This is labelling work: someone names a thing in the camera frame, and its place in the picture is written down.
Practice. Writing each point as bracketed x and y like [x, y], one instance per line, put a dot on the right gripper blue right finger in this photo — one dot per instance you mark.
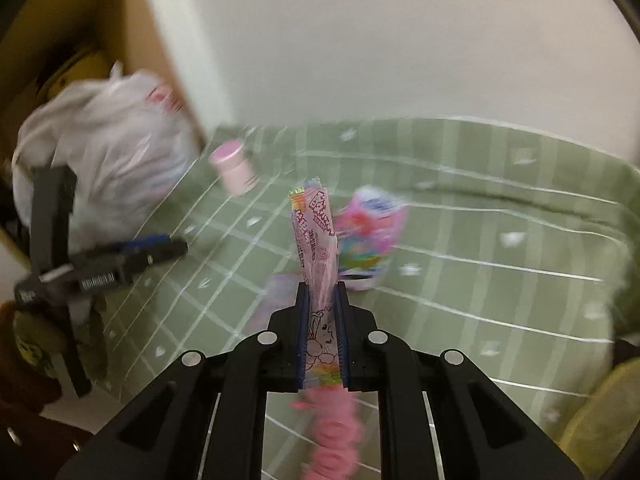
[340, 307]

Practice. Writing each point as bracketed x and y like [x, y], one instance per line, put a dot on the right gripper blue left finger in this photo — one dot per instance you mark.
[302, 307]

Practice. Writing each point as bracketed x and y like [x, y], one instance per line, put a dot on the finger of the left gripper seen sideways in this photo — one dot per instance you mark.
[141, 253]

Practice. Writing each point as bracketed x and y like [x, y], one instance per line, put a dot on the pink snack box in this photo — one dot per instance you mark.
[367, 229]

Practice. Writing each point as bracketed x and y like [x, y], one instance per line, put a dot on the pink candy wrapper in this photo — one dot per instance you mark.
[317, 251]

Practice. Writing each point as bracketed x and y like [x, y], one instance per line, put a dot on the yellow-green trash bag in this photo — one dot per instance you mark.
[599, 430]

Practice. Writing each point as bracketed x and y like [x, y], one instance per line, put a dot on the left gloved hand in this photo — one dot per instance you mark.
[28, 378]

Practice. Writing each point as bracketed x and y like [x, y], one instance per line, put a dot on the pink floral wrapper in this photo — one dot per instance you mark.
[337, 431]

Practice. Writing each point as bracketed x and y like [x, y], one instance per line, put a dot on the white plastic bag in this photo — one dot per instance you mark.
[127, 139]

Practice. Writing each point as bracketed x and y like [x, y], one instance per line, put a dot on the pink round bottle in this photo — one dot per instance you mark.
[233, 167]

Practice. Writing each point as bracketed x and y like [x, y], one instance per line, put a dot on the green checked blanket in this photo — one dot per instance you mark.
[520, 250]

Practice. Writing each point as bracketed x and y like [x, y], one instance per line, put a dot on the cardboard box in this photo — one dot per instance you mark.
[52, 43]

